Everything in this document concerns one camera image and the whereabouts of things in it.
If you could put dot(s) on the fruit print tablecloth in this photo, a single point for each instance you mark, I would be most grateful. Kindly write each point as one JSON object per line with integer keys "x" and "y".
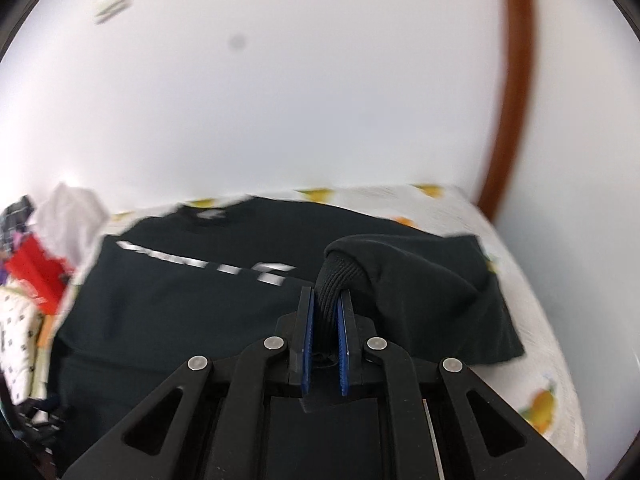
{"x": 540, "y": 340}

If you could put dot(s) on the dark plaid cloth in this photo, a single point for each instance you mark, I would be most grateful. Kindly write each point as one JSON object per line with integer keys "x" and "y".
{"x": 15, "y": 220}

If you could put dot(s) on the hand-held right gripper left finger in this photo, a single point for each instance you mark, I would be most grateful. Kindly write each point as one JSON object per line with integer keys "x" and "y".
{"x": 309, "y": 340}

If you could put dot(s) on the black t-shirt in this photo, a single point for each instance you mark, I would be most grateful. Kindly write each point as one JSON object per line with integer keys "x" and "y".
{"x": 175, "y": 320}

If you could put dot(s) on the white wall switch plate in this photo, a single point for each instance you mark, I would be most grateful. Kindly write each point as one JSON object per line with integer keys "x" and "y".
{"x": 113, "y": 1}

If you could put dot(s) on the brown wooden door frame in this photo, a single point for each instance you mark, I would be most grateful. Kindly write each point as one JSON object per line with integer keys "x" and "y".
{"x": 517, "y": 85}

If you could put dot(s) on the white patterned cloth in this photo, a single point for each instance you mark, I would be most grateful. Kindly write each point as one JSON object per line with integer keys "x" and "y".
{"x": 17, "y": 340}

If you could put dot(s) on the red box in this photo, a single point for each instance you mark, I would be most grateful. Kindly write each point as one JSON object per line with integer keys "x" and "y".
{"x": 37, "y": 270}

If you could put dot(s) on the white plastic bag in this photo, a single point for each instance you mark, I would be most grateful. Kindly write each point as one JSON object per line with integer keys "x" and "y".
{"x": 70, "y": 220}

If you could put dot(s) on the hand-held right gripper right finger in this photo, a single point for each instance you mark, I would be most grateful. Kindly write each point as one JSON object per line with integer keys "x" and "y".
{"x": 344, "y": 350}

